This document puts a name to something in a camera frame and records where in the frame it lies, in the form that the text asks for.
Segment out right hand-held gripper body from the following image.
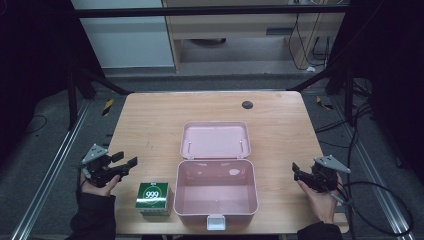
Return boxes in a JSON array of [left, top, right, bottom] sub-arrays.
[[299, 154, 352, 194]]

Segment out black floor cables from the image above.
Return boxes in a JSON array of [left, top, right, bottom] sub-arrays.
[[314, 102, 375, 150]]

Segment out black horizontal frame bar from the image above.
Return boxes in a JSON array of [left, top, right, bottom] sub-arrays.
[[74, 4, 350, 19]]

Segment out yellow black tape strip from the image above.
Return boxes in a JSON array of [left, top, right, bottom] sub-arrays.
[[101, 98, 115, 117], [315, 95, 335, 111]]

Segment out light wooden desk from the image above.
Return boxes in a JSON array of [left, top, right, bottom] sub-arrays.
[[162, 0, 346, 73]]

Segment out person's left hand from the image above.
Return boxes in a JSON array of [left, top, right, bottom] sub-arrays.
[[79, 169, 121, 198]]

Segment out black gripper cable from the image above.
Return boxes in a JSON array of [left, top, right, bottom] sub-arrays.
[[328, 181, 415, 237]]

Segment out black metal stand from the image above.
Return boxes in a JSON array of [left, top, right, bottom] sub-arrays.
[[65, 62, 133, 132], [287, 62, 355, 127]]

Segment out thin black floor cable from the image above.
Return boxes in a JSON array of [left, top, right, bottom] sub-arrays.
[[24, 114, 49, 136]]

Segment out pink plastic box with lid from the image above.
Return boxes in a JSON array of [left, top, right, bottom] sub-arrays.
[[173, 120, 260, 232]]

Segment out green medicine box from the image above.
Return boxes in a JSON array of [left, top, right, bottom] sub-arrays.
[[134, 181, 175, 217]]

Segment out black hanging cables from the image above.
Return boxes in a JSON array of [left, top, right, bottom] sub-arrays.
[[287, 13, 335, 72]]

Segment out black curtain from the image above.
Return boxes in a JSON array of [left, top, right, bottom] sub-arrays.
[[0, 0, 78, 164], [332, 0, 424, 184]]

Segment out white cabinet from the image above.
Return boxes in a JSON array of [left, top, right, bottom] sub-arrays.
[[71, 0, 175, 70]]

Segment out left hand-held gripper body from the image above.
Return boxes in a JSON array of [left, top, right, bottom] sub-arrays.
[[81, 143, 130, 188]]

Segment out aluminium floor rail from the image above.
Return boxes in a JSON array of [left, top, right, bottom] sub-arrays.
[[329, 95, 418, 240], [9, 99, 92, 240]]

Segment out person's right hand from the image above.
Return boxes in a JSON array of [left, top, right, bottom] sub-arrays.
[[297, 173, 345, 225]]

